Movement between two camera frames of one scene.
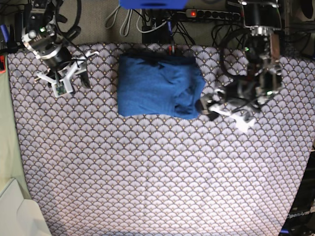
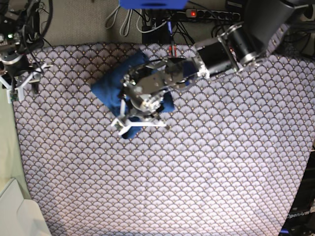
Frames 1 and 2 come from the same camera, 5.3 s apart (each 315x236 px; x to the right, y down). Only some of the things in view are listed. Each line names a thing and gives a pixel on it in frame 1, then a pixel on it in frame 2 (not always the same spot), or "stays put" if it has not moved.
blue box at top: (153, 4) stays put
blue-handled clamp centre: (172, 47) stays put
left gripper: (57, 57) → (15, 63)
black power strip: (197, 13) stays put
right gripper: (239, 97) → (144, 102)
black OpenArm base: (300, 220) stays put
